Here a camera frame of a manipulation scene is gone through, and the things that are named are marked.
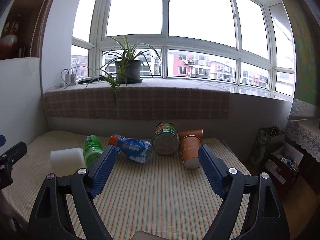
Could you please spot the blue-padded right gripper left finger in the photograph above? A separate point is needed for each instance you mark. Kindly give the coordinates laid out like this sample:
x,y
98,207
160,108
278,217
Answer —
x,y
50,218

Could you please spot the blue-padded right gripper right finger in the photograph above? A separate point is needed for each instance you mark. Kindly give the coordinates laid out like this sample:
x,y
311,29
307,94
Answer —
x,y
265,216

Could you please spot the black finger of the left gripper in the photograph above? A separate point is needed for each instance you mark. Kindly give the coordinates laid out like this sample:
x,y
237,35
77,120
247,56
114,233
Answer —
x,y
7,160

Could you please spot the green tea bottle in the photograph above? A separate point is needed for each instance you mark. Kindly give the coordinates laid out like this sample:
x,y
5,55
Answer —
x,y
93,149

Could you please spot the orange paper cup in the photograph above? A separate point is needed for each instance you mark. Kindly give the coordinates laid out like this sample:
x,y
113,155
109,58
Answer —
x,y
189,146

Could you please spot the copper metallic cup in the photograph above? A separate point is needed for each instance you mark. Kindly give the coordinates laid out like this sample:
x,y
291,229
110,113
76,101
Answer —
x,y
195,132

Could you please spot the box of small items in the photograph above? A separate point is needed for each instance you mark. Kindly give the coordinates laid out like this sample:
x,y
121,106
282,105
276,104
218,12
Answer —
x,y
283,164

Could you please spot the green paper shopping bag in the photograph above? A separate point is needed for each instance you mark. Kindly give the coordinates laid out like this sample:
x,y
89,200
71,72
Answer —
x,y
267,141

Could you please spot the white lace cloth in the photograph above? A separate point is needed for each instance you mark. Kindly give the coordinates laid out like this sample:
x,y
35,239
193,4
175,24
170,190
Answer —
x,y
305,133

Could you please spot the striped table cloth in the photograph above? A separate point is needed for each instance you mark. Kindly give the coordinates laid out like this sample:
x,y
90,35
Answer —
x,y
161,197

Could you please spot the blue orange soda bottle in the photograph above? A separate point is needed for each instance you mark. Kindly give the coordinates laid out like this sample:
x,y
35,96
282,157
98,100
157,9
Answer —
x,y
137,150

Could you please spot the red white ornament on shelf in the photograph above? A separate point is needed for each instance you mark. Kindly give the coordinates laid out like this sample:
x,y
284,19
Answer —
x,y
9,36

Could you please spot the black flat object on sill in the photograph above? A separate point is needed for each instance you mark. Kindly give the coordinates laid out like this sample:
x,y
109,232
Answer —
x,y
88,80

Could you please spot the green labelled round jar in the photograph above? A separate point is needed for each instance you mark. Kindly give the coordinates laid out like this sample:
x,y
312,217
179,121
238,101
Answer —
x,y
165,139

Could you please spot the spider plant in pot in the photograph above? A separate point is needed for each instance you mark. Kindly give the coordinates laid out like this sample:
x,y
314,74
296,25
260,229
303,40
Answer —
x,y
125,64

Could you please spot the plaid windowsill cloth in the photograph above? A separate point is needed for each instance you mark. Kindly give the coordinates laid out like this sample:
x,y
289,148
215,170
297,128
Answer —
x,y
152,99

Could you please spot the white charger with cable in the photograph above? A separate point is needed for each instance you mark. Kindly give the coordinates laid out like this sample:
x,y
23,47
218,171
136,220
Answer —
x,y
68,76

